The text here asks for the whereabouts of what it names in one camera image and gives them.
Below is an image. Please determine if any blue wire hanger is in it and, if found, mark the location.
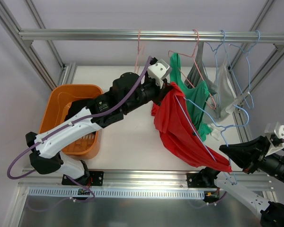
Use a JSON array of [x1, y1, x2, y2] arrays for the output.
[[206, 29, 226, 109], [222, 43, 254, 109], [175, 96, 251, 185], [229, 30, 261, 110]]

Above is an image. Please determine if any red tank top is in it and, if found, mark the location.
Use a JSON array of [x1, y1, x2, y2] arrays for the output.
[[151, 82, 232, 173]]

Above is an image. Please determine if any green tank top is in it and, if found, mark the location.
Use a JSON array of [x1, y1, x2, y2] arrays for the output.
[[169, 53, 212, 141]]

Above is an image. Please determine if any pink wire hanger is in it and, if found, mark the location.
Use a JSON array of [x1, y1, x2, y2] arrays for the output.
[[168, 29, 215, 110], [134, 29, 145, 73]]

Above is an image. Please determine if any grey tank top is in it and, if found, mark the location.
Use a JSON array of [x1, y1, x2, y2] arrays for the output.
[[185, 42, 221, 117]]

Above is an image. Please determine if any black tank top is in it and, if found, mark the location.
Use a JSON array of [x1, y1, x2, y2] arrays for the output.
[[64, 98, 94, 121]]

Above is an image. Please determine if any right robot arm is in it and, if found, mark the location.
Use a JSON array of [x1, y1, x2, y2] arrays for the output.
[[193, 136, 284, 227]]

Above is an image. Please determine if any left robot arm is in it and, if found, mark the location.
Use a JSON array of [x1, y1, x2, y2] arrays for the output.
[[26, 70, 172, 185]]

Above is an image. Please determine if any white tank top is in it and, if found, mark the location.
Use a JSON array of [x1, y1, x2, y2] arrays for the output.
[[208, 56, 240, 140]]

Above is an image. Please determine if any orange plastic tub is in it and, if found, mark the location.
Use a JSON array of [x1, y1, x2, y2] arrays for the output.
[[39, 84, 103, 159]]

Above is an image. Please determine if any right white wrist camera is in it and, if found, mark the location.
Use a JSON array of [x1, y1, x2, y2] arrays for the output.
[[265, 122, 284, 157]]

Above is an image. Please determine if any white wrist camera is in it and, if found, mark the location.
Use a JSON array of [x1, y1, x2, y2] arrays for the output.
[[147, 59, 172, 88], [265, 122, 284, 157]]

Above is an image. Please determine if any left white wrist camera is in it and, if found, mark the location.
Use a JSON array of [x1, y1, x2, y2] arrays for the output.
[[147, 59, 172, 88]]

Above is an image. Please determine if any white slotted cable duct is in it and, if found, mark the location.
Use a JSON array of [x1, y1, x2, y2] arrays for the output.
[[28, 187, 205, 200]]

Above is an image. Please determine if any aluminium hanging rail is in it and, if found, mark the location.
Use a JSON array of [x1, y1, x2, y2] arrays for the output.
[[18, 29, 284, 44]]

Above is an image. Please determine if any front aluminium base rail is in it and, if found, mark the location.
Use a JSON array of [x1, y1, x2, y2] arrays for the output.
[[18, 170, 274, 191]]

